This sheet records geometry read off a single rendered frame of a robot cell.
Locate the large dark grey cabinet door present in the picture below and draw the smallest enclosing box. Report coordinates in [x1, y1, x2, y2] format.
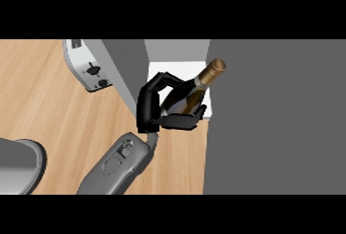
[203, 39, 346, 196]

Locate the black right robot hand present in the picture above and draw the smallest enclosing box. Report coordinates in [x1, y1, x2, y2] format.
[135, 71, 209, 134]

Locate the grey cabinet body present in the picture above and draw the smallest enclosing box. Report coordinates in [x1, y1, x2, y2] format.
[83, 39, 213, 121]

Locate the silver toaster with black knobs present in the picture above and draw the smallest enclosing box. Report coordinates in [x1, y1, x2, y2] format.
[62, 39, 114, 93]

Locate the dark wine bottle gold neck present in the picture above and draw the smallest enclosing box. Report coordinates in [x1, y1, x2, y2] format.
[160, 58, 228, 118]

